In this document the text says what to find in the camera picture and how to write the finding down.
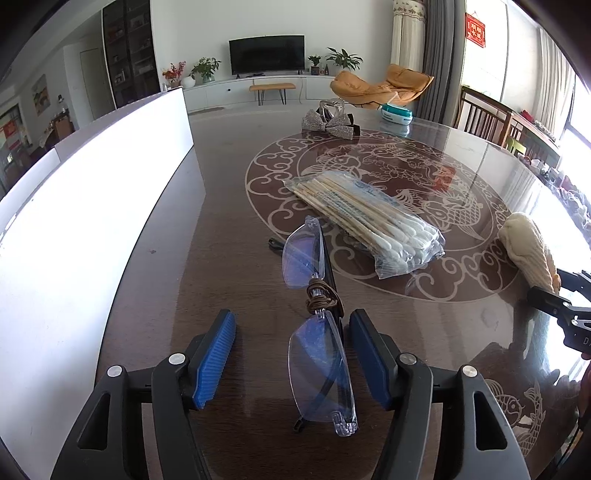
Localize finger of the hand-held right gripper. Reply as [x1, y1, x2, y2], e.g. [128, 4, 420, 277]
[556, 269, 591, 297]
[527, 286, 574, 325]

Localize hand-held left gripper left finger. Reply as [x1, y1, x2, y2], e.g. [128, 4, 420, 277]
[51, 309, 237, 480]

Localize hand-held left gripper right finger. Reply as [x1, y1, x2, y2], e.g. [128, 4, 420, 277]
[348, 309, 532, 480]

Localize rimless blue-tinted glasses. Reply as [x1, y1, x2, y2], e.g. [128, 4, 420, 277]
[269, 217, 358, 437]

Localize cream knitted hat orange trim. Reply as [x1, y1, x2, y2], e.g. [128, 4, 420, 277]
[498, 212, 561, 294]

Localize white board wall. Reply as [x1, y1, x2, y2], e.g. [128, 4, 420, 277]
[0, 85, 195, 462]

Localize bag of cotton swabs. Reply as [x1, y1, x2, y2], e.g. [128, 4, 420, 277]
[283, 170, 446, 280]

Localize dark wooden chair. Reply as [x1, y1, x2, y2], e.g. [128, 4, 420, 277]
[455, 85, 561, 162]

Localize silver sequin bow tie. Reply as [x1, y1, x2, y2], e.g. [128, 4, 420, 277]
[301, 109, 361, 139]

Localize teal and white round device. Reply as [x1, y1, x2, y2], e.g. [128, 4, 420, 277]
[379, 103, 414, 126]

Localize grey curtain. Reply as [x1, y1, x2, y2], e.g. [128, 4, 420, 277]
[416, 0, 467, 125]

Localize clear glass ornament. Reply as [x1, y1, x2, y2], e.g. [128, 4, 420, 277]
[316, 99, 346, 118]

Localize white low cabinet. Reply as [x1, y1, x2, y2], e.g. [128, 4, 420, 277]
[182, 74, 342, 112]

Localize orange lounge chair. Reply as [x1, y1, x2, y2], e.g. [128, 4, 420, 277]
[330, 64, 435, 112]

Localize wooden bench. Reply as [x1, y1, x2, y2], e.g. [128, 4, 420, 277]
[249, 83, 296, 106]

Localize red flowers in vase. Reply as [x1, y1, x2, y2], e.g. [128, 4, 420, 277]
[161, 61, 186, 88]

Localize green potted plant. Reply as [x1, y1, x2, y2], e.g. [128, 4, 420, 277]
[190, 56, 222, 84]

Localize cream curtain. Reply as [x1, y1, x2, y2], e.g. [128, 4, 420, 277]
[390, 0, 430, 75]

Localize red door poster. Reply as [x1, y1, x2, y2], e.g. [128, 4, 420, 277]
[2, 121, 21, 151]

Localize white door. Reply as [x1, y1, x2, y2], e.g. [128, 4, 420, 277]
[79, 48, 105, 121]

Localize large leafy potted plant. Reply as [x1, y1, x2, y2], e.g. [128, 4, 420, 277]
[325, 47, 363, 71]

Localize black television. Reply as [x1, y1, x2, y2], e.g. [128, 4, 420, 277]
[228, 34, 306, 77]

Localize dark glass display cabinet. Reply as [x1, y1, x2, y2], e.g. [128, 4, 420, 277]
[102, 0, 155, 109]

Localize framed painting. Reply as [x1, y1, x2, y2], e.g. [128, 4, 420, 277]
[31, 74, 49, 115]

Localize red wall decoration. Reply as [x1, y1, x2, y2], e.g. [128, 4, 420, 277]
[465, 12, 487, 48]

